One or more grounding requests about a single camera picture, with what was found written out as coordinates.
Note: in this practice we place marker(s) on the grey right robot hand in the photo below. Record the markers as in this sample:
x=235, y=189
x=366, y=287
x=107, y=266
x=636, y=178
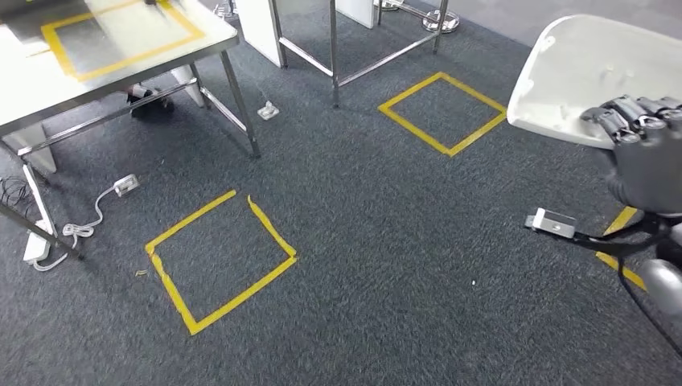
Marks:
x=650, y=160

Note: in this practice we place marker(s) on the white curved plastic part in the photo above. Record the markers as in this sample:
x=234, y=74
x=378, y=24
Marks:
x=586, y=69

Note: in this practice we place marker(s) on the stainless steel workbench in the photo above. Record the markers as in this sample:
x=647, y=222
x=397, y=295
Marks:
x=32, y=90

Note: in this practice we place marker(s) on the chrome round stanchion base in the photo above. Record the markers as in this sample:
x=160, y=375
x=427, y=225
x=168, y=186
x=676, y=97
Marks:
x=441, y=22

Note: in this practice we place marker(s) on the stainless steel table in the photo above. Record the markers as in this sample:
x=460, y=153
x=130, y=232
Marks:
x=334, y=53

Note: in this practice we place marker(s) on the small clear plastic object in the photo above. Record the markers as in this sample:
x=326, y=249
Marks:
x=268, y=110

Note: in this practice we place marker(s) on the white panel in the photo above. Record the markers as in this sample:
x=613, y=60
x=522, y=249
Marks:
x=258, y=26

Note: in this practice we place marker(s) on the person's foot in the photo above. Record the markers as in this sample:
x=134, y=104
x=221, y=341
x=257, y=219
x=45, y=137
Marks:
x=152, y=104

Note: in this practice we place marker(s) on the white plug adaptor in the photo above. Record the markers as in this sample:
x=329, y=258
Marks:
x=127, y=185

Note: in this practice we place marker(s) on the yellow tape double rectangle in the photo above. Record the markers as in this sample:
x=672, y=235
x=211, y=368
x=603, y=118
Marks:
x=59, y=53

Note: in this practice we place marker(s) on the white power strip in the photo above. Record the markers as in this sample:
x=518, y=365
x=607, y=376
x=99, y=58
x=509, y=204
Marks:
x=36, y=248

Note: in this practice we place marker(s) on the black camera bracket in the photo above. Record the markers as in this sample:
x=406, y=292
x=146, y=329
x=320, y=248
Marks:
x=612, y=246

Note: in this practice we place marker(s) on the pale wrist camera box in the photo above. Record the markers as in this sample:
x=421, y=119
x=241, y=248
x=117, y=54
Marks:
x=554, y=224

